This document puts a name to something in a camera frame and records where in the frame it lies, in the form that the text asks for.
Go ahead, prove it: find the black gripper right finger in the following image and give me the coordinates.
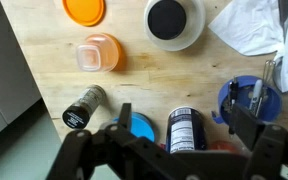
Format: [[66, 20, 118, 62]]
[[232, 103, 288, 180]]

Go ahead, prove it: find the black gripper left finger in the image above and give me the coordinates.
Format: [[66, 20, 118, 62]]
[[45, 103, 172, 180]]

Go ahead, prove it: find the small blue utensil bowl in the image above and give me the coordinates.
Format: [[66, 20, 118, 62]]
[[211, 75, 283, 125]]

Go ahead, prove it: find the black-capped glass spice shaker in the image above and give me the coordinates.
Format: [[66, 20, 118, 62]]
[[61, 84, 107, 130]]

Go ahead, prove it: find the light blue round object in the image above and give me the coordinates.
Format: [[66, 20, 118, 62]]
[[112, 112, 156, 143]]

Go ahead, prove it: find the red round object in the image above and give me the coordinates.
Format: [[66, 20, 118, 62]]
[[209, 139, 242, 154]]

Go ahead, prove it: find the navy-labelled peanut jar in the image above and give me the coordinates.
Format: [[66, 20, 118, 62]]
[[165, 105, 208, 155]]

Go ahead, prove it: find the clear plastic container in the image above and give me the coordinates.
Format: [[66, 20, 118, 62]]
[[75, 33, 123, 73]]

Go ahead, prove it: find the white cloth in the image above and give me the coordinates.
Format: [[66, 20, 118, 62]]
[[207, 0, 288, 94]]

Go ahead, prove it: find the wide glass jar black lid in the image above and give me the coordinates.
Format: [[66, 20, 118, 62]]
[[143, 0, 207, 52]]

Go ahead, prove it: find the orange plastic lid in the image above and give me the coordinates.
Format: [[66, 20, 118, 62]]
[[62, 0, 106, 27]]

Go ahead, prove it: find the white-handled utensil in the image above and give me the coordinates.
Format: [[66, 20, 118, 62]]
[[248, 79, 263, 113]]

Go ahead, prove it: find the black-handled utensil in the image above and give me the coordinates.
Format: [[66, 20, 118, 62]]
[[228, 76, 240, 113]]

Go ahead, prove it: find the metal wire utensil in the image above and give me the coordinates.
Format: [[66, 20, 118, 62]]
[[262, 59, 278, 88]]

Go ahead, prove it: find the dark-handled knife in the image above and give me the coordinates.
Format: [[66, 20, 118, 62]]
[[277, 0, 288, 26]]

